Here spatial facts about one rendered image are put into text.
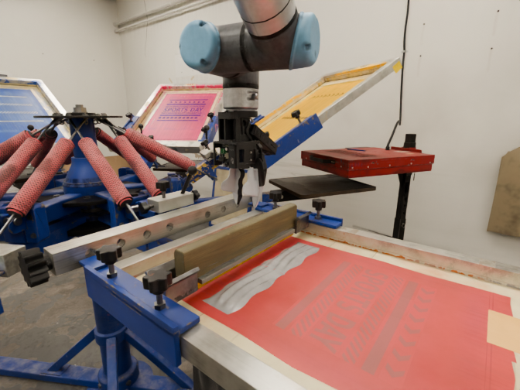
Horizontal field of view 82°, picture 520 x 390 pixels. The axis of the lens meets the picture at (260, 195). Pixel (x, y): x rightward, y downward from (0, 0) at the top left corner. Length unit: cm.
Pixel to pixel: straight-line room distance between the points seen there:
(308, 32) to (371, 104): 219
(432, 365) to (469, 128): 210
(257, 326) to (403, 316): 26
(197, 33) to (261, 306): 48
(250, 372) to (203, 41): 48
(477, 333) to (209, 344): 44
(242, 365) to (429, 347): 30
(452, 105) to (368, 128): 59
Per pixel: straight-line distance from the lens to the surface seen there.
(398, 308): 65
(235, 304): 60
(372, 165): 158
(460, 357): 59
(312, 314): 59
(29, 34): 486
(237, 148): 60
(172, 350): 51
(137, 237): 80
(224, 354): 46
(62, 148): 118
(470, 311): 71
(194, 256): 60
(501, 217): 254
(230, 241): 66
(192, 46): 54
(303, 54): 48
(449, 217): 262
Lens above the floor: 130
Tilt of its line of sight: 15 degrees down
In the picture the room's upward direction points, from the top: straight up
